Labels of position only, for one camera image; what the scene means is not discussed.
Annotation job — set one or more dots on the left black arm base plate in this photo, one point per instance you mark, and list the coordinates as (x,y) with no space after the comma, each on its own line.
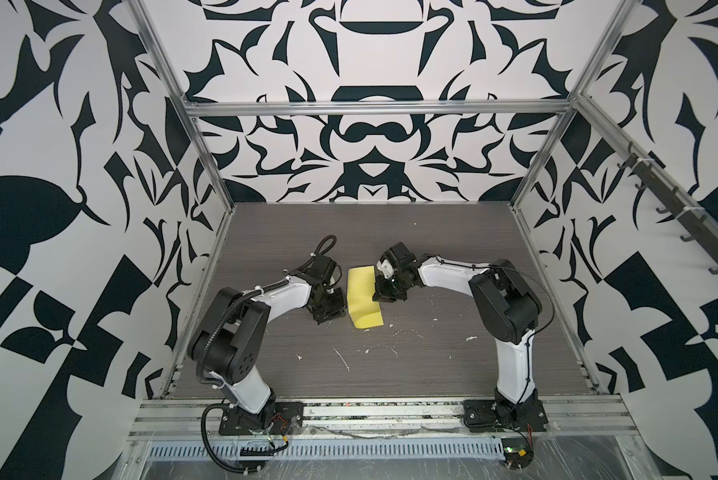
(262,417)

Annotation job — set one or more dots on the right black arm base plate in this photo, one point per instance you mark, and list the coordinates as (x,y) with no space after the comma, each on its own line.
(492,415)

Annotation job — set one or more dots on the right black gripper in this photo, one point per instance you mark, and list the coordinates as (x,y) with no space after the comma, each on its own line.
(381,293)

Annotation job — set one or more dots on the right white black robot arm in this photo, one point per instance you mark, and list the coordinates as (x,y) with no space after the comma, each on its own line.
(508,308)

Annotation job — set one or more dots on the white slotted cable duct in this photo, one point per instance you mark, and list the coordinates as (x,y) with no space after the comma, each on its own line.
(367,449)

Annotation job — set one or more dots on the black wall hook rail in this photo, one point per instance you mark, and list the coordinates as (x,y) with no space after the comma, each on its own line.
(699,225)

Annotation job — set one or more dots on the yellow square paper sheet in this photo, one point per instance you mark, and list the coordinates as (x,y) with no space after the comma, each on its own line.
(364,312)

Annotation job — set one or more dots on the small green-lit electronics box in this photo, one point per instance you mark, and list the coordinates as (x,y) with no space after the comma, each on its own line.
(518,453)

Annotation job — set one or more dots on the aluminium front rail frame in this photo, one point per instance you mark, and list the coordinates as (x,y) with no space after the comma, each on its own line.
(366,417)

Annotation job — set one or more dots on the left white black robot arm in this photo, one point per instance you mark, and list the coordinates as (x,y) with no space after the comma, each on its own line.
(226,344)

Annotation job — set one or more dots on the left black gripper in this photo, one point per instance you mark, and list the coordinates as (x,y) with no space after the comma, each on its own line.
(339,311)

